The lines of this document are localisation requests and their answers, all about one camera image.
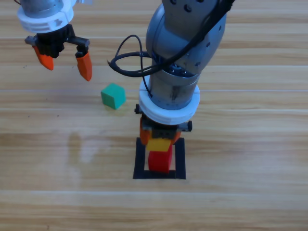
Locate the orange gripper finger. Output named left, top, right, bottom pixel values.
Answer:
left=139, top=119, right=153, bottom=146
left=171, top=131, right=182, bottom=146
left=75, top=51, right=93, bottom=82
left=33, top=45, right=54, bottom=71

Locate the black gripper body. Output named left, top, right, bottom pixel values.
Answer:
left=134, top=103, right=193, bottom=140
left=25, top=24, right=91, bottom=60

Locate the yellow cube block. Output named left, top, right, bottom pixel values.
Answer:
left=146, top=138, right=172, bottom=153

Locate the red cube block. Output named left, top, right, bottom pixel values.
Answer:
left=148, top=144, right=174, bottom=174

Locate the green cube block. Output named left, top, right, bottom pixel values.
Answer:
left=100, top=83, right=127, bottom=111

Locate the black tape square outline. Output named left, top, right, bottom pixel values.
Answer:
left=132, top=137, right=187, bottom=180

